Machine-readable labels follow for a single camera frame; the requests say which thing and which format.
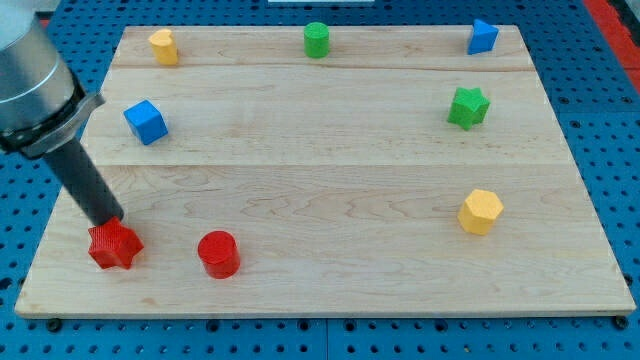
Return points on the blue triangle block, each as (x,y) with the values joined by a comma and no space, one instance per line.
(483,37)

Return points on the red star block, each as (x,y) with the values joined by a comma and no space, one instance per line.
(113,244)

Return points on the green cylinder block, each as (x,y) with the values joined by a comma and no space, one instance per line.
(316,40)

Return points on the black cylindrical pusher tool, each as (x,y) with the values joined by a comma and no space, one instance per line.
(75,170)

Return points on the red cylinder block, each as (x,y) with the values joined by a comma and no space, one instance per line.
(219,254)

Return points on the yellow heart block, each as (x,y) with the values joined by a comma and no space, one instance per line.
(164,48)

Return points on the green star block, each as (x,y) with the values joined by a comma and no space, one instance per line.
(468,108)

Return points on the blue cube block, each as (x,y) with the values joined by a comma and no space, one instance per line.
(146,122)

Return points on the wooden board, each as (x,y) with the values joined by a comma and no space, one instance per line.
(340,180)

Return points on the yellow hexagon block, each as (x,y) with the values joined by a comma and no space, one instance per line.
(479,212)

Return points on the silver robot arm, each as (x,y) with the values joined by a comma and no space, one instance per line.
(43,106)

